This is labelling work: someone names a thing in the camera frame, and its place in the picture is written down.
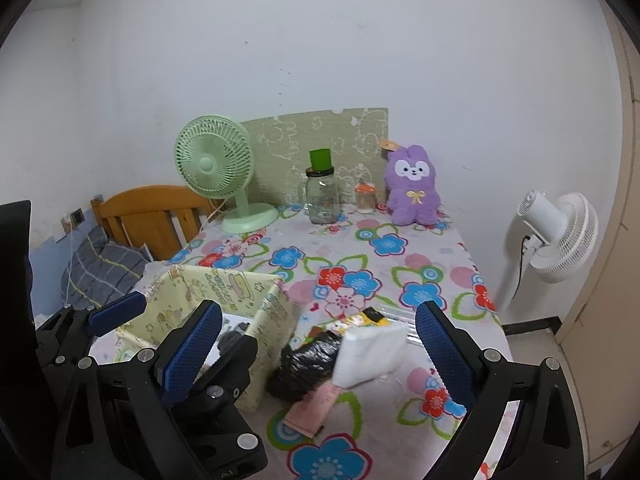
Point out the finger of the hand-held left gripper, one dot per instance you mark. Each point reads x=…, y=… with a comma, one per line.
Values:
x=240, y=425
x=117, y=312

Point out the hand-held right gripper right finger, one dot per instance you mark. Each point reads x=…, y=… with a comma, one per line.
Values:
x=445, y=355

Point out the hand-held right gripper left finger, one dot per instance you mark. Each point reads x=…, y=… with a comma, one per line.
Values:
x=192, y=355

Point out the white cotton pad pack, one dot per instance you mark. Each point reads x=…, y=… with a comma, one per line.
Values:
x=370, y=352

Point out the pink packet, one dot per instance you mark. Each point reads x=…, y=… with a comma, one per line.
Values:
x=312, y=405

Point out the cartoon print snack box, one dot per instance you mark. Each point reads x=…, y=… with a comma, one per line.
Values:
x=371, y=318

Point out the happy birthday paper bag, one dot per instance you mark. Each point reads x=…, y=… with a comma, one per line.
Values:
x=272, y=320

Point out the black plastic bag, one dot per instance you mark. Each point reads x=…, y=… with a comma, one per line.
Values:
x=305, y=365

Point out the grey plaid pillow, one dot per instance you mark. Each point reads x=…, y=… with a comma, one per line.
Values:
x=100, y=265

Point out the clear plastic packet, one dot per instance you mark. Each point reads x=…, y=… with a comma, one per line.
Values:
x=400, y=312

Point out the wooden chair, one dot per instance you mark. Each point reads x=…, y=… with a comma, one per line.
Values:
x=150, y=212

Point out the white standing fan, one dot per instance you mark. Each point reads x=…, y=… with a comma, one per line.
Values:
x=565, y=240

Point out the purple plush bunny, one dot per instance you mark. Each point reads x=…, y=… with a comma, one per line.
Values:
x=412, y=190

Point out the cotton swab container orange lid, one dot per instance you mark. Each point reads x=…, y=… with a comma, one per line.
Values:
x=365, y=201

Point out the green desk fan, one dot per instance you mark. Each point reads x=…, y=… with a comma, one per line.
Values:
x=212, y=162

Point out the glass jar mug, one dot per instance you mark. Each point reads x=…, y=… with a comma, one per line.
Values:
x=322, y=200

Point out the beige wardrobe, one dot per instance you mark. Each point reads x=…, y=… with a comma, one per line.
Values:
x=620, y=260

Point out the green box behind jar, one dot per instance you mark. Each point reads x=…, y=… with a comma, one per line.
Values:
x=321, y=160

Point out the green cartoon print board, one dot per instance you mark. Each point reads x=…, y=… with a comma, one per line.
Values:
x=300, y=135

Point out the wall socket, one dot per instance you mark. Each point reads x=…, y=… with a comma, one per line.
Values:
x=76, y=218

